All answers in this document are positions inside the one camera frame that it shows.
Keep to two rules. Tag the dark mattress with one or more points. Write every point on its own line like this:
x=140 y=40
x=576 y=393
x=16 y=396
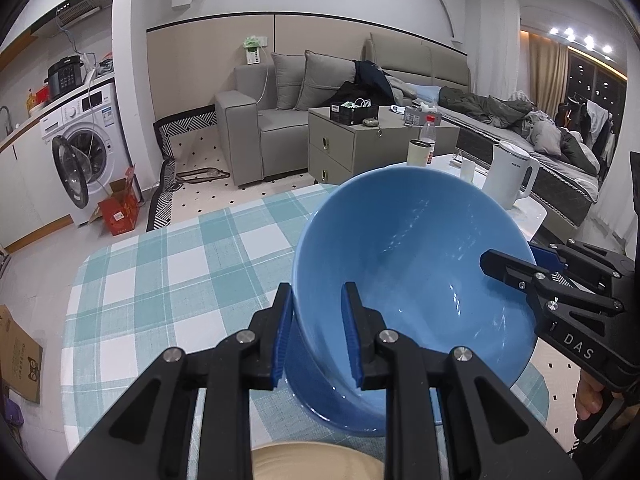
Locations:
x=505 y=147

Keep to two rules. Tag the beige curtain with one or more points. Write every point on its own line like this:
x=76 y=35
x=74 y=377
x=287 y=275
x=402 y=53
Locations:
x=547 y=70

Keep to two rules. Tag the dark window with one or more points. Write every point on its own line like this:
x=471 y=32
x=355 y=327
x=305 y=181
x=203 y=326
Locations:
x=595 y=80

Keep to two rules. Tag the beige round plate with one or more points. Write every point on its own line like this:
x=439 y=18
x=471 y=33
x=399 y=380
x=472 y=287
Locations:
x=310 y=462

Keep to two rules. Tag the grey sofa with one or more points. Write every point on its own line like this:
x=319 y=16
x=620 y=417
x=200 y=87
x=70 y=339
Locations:
x=240 y=125

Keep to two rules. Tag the red container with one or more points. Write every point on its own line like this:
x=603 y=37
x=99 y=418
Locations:
x=42 y=95

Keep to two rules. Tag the printed cardboard box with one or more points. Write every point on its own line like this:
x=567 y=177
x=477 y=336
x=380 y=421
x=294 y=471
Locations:
x=17 y=355

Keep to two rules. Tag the white kitchen base cabinets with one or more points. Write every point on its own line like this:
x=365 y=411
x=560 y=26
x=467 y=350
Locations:
x=25 y=190

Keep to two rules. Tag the beige cup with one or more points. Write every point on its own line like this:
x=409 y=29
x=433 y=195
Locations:
x=419 y=152

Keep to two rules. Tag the white washing machine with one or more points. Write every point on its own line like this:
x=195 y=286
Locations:
x=100 y=125

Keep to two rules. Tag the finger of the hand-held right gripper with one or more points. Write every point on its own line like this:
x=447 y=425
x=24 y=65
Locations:
x=547 y=257
x=505 y=266

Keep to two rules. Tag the red cardboard box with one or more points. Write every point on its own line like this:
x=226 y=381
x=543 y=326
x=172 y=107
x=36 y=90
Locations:
x=120 y=212

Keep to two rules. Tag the purple bag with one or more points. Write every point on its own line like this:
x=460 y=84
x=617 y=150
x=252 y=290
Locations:
x=10 y=410

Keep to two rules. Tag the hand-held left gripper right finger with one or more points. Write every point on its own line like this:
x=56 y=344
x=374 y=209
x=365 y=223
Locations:
x=352 y=340

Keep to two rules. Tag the patterned black white chair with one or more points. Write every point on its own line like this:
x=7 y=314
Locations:
x=200 y=155

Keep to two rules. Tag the green white wall device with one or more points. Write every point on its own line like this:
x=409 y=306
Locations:
x=252 y=55

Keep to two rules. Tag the white electric kettle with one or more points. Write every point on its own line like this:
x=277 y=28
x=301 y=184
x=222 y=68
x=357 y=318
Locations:
x=510 y=175

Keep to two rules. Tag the grey sofa cushion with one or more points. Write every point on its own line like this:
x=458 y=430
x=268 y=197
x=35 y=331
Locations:
x=320 y=80
x=287 y=80

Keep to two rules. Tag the black storage basket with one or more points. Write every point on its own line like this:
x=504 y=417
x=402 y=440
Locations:
x=350 y=116

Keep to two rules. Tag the blue bowl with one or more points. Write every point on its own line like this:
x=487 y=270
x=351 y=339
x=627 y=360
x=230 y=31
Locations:
x=415 y=260
x=330 y=400

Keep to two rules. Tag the dark jacket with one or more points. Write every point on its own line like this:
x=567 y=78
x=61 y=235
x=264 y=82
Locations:
x=372 y=80

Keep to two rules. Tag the black pressure cooker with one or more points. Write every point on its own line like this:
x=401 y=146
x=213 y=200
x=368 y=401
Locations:
x=65 y=77

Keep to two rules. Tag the clear bottle red label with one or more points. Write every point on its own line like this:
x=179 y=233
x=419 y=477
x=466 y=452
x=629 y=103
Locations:
x=427 y=135

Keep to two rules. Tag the white sheer curtain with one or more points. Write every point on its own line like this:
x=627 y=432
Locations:
x=495 y=35

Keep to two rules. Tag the pile of grey bedding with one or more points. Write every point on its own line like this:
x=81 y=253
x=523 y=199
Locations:
x=545 y=135

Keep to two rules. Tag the grey side cabinet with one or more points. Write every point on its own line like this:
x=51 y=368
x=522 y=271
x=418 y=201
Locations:
x=340 y=145

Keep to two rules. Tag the tissue box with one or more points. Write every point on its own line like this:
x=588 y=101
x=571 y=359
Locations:
x=417 y=116

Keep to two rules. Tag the person's right hand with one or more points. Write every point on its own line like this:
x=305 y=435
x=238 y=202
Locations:
x=589 y=394

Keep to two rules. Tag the hanging clothes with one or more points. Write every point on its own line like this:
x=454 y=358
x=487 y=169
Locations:
x=585 y=120

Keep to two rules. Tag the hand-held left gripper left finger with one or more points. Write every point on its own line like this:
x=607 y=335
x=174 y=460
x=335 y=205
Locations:
x=280 y=340

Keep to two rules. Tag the black kitchen faucet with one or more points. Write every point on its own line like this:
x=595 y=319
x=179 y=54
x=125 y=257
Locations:
x=5 y=120

